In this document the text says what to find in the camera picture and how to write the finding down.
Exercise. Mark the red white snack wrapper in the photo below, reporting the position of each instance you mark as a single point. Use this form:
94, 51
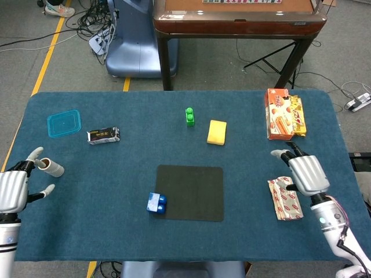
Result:
285, 205

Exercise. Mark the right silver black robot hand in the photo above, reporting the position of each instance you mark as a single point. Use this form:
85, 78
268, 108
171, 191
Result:
308, 173

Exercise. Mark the yellow sponge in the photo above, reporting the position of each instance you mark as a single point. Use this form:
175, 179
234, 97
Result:
216, 132

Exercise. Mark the person in black clothes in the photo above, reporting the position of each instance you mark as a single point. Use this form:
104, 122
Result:
59, 10

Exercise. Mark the blue grey robot body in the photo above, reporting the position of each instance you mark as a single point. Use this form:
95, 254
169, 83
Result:
185, 270

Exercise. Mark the black rectangular mat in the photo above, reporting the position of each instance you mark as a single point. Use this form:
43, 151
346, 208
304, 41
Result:
191, 194

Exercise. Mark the cardboard tube roll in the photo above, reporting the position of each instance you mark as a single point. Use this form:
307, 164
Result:
53, 169

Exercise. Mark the clear blue plastic lid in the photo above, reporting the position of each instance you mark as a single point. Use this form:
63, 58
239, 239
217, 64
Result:
63, 123

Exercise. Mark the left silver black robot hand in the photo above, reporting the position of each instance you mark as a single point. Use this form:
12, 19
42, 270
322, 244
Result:
13, 188

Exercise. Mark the yellow snack pack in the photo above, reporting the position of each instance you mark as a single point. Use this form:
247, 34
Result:
300, 118

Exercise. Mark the black white small carton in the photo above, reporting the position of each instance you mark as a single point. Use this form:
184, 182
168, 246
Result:
103, 136

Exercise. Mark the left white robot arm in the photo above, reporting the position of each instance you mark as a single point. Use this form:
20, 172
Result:
8, 243

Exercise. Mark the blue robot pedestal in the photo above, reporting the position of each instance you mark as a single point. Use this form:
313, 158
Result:
136, 52

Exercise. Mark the blue felt table cloth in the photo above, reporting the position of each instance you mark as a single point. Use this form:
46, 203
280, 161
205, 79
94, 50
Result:
116, 231

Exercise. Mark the green building block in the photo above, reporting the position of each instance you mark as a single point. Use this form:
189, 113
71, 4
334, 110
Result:
190, 120

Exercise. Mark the white power strip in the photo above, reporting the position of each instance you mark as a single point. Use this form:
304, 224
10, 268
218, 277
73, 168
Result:
98, 43
358, 102

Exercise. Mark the brown mahjong table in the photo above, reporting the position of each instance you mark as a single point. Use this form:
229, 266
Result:
232, 26

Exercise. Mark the orange snack box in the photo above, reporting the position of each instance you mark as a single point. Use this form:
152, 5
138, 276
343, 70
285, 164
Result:
278, 116

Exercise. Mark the blue building block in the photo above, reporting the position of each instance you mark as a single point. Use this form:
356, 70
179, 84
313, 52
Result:
155, 202

